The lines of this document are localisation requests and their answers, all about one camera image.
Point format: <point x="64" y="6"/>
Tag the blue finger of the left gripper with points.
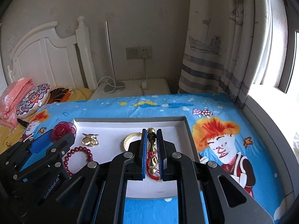
<point x="41" y="144"/>

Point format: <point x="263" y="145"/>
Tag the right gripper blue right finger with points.
<point x="162" y="156"/>

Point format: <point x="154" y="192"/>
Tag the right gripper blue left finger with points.
<point x="142" y="154"/>

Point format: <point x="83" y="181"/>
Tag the plain gold bangle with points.
<point x="131" y="138"/>

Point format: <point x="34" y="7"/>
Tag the red rose brooch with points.
<point x="62" y="129"/>

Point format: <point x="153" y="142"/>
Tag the gold bamboo pearl bangle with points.
<point x="152" y="152"/>

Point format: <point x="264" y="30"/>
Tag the yellow bed sheet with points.
<point x="9" y="136"/>

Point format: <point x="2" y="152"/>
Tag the round patterned cushion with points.
<point x="33" y="100"/>

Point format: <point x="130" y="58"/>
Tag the grey shallow cardboard tray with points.
<point x="111" y="133"/>

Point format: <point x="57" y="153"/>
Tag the white nightstand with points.
<point x="132" y="88"/>

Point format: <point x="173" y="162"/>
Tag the black orange fan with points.
<point x="59" y="95"/>

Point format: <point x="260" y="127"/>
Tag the pink folded blanket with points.
<point x="10" y="99"/>

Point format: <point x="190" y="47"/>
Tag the silver floor lamp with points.
<point x="112" y="85"/>

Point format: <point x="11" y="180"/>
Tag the blue cartoon print tablecloth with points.
<point x="220" y="132"/>

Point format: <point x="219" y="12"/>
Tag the white wooden headboard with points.
<point x="45" y="57"/>

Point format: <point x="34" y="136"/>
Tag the ship print curtain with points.
<point x="225" y="43"/>

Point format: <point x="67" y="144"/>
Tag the white charger with cable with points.
<point x="143" y="72"/>

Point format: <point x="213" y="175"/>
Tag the wall socket panel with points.
<point x="140" y="52"/>

